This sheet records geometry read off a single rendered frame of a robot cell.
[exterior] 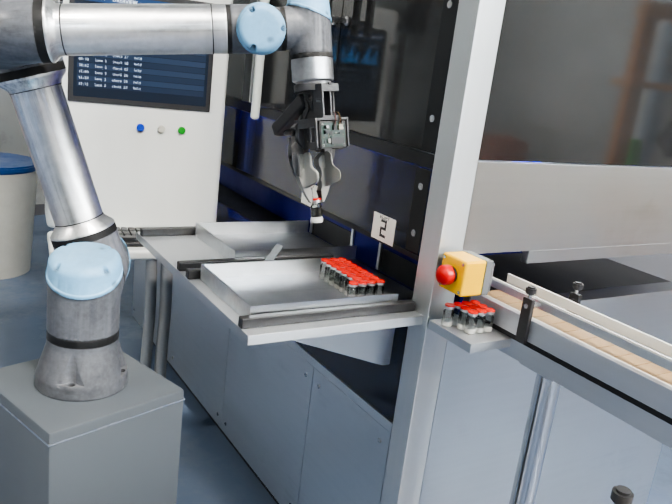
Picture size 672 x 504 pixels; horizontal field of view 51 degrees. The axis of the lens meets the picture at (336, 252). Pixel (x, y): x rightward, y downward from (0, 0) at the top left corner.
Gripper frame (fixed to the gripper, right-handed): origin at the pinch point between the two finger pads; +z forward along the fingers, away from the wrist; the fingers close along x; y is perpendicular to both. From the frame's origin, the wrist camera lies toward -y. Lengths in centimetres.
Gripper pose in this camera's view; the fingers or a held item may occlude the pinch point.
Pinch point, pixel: (314, 195)
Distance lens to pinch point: 132.2
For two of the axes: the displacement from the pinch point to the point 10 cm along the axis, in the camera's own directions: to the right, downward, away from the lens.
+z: 0.6, 9.9, 1.5
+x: 8.1, -1.4, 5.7
